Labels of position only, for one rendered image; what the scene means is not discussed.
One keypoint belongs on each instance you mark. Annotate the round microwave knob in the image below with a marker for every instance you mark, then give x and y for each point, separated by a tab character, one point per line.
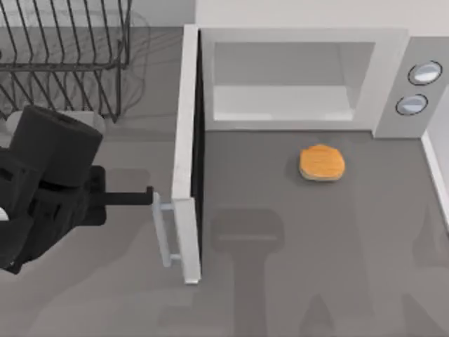
425	72
412	104

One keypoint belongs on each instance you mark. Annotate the orange bread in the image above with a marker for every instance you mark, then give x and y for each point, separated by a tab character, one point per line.
322	163

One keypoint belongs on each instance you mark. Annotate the pale microwave oven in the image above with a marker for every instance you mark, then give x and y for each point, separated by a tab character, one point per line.
389	80

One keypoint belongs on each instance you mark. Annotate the white microwave door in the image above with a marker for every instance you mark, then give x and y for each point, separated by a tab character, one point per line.
183	147

